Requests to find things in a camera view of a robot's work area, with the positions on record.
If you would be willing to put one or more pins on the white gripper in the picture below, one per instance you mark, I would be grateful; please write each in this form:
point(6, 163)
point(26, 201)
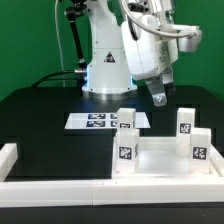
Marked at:
point(147, 56)

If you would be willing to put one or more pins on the white square tabletop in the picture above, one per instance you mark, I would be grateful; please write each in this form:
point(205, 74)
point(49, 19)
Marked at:
point(157, 157)

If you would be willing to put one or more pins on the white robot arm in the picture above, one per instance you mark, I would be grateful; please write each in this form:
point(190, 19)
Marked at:
point(108, 75)

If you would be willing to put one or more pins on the white sheet with tags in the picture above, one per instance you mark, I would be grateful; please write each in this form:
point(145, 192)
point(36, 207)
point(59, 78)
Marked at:
point(78, 121)

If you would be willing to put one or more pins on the white U-shaped obstacle fence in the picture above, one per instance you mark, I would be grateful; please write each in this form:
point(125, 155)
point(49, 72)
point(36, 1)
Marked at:
point(113, 191)

